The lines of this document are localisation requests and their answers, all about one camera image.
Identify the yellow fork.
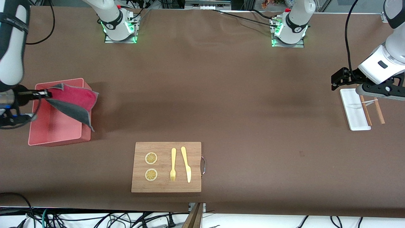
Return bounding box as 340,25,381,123
170,148,177,182

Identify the white rectangular tray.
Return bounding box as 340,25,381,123
340,88,371,131

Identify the pink plastic bin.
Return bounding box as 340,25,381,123
28,78,92,147

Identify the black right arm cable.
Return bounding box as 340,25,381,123
25,0,56,45

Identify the wooden cutting board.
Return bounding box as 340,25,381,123
131,142,206,193

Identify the long black table cable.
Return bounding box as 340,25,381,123
211,9,280,29

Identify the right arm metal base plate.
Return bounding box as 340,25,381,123
104,11,141,44

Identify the grey and pink cloth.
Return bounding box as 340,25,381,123
43,83,99,132

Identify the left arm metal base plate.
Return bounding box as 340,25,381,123
271,17,305,48

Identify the wooden beam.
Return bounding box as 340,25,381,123
182,203,204,228

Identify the short black table cable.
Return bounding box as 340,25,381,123
252,9,274,21

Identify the yellow knife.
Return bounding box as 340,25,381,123
181,146,192,183

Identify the grey power strip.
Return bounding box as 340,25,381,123
184,0,232,10

